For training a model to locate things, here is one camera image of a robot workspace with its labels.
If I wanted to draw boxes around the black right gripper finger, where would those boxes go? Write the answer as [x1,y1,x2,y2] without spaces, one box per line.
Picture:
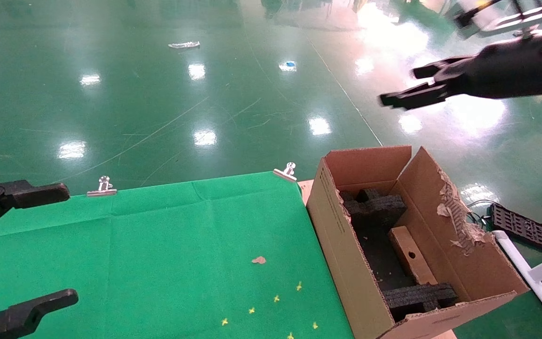
[412,56,478,80]
[378,81,462,111]

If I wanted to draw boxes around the large open cardboard carton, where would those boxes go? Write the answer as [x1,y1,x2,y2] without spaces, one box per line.
[306,145,530,339]

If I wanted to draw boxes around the green cloth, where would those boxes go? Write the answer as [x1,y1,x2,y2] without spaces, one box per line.
[0,171,354,339]

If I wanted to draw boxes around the silver binder clip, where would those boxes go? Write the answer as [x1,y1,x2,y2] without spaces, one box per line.
[272,162,298,182]
[86,176,117,198]

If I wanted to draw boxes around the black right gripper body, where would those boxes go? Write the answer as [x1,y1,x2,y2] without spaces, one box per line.
[443,28,542,100]

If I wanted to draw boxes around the small brown cardboard box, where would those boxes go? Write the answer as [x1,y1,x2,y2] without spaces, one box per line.
[388,226,439,287]

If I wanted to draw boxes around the black slotted plastic tray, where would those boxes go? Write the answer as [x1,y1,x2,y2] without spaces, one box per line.
[489,202,542,255]

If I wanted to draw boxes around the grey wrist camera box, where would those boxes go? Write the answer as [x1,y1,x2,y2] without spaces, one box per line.
[454,0,504,30]

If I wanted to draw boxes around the white pipe frame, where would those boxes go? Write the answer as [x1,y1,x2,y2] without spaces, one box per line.
[491,230,542,338]

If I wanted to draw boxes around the black foam block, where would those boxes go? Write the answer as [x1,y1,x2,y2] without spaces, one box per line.
[338,188,408,232]
[381,282,459,323]

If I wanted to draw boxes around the grey metal camera bracket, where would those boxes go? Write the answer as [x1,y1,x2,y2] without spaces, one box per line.
[480,0,542,37]

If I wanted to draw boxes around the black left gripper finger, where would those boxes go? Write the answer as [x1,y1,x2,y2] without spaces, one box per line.
[0,289,80,339]
[0,178,71,242]

